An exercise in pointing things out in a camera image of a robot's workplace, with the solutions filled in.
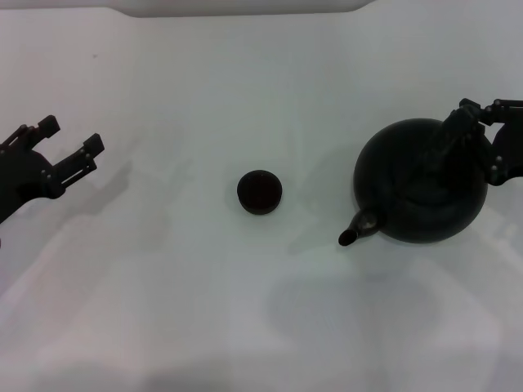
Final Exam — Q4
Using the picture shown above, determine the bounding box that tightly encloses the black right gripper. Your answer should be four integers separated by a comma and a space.
448, 97, 523, 188

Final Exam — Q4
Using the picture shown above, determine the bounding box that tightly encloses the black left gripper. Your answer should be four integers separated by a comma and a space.
0, 114, 106, 225

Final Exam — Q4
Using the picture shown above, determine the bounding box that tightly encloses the black round teapot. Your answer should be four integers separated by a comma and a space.
337, 118, 492, 248

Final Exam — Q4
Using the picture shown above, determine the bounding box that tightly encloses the small dark teacup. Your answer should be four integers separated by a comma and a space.
236, 169, 284, 216

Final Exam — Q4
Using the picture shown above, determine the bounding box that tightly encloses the white tablecloth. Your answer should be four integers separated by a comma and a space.
0, 0, 523, 392

